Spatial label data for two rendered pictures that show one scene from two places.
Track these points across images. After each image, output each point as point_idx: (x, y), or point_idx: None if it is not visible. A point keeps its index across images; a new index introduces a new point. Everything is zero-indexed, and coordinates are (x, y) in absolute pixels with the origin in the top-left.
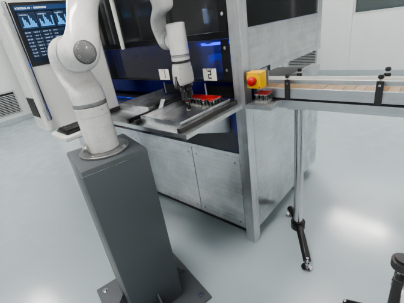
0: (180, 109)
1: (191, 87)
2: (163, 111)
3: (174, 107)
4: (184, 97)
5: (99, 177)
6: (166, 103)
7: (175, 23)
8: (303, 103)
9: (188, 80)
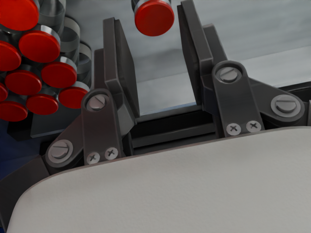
0: (161, 50)
1: (89, 112)
2: (264, 65)
3: (180, 82)
4: (214, 31)
5: None
6: (166, 143)
7: None
8: None
9: (160, 189)
